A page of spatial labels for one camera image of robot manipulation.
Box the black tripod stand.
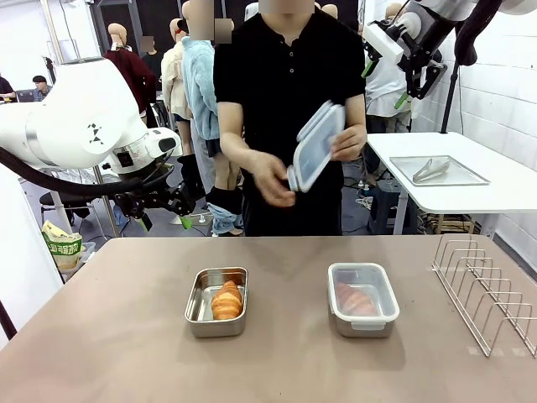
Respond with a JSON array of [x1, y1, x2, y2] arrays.
[[440, 62, 461, 134]]

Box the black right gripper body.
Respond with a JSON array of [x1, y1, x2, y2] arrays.
[[398, 29, 441, 71]]

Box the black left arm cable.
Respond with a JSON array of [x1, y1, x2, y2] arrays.
[[0, 146, 175, 198]]

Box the background man in black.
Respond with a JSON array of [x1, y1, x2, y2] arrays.
[[140, 35, 163, 92]]

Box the flat metal tray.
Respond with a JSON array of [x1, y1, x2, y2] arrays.
[[388, 154, 491, 187]]

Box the green printed snack bag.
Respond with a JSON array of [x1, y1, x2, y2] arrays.
[[40, 220, 84, 270]]

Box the rectangular stainless steel container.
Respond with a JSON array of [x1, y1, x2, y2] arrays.
[[184, 266, 249, 339], [327, 262, 400, 339]]

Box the mannequin in beige shirt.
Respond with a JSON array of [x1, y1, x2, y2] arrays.
[[161, 18, 192, 123]]

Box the golden brown croissant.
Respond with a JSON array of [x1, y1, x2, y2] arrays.
[[211, 280, 244, 321], [335, 281, 377, 316]]

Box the white floor power strip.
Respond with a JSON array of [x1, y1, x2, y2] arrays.
[[169, 212, 211, 226]]

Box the person's right hand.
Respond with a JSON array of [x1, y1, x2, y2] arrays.
[[251, 150, 297, 209]]

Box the black office chair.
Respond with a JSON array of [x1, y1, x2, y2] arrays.
[[39, 191, 91, 230]]

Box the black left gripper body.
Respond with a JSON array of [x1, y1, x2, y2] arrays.
[[115, 188, 177, 218]]

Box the person in black shirt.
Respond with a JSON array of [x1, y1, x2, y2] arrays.
[[212, 0, 368, 237]]

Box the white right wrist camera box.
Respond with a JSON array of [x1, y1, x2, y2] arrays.
[[362, 23, 404, 60]]

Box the person's right forearm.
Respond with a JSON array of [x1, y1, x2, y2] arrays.
[[218, 128, 269, 169]]

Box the person's left forearm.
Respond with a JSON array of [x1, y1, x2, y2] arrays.
[[344, 94, 368, 129]]

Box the black stand leg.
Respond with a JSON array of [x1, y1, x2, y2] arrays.
[[0, 300, 18, 341]]

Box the white side table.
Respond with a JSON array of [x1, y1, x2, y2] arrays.
[[366, 131, 537, 236]]

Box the metal tongs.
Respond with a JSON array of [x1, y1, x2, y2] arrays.
[[412, 158, 451, 184]]

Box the silver wire dish rack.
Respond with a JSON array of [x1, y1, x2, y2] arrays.
[[431, 233, 537, 358]]

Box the tall black boot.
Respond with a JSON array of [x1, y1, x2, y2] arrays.
[[178, 154, 206, 198]]

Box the translucent white-rimmed container lid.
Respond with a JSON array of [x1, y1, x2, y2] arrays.
[[286, 100, 347, 194], [327, 262, 400, 332]]

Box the clear plastic bin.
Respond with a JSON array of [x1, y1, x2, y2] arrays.
[[58, 241, 97, 280]]

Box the mannequin in maroon top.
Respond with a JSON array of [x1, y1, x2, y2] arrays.
[[103, 23, 159, 127]]

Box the mannequin in light blue fleece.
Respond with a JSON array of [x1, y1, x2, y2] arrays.
[[180, 0, 222, 142]]

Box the person's left hand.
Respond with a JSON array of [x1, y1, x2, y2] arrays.
[[330, 124, 368, 163]]

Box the black right arm cable sleeve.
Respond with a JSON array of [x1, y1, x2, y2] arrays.
[[454, 0, 504, 67]]

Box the dark gray stool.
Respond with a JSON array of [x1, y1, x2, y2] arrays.
[[368, 180, 410, 235]]

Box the blue jeans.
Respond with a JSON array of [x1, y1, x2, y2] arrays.
[[206, 202, 244, 237]]

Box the black ankle boot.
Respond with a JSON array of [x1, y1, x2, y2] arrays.
[[205, 186, 244, 211]]

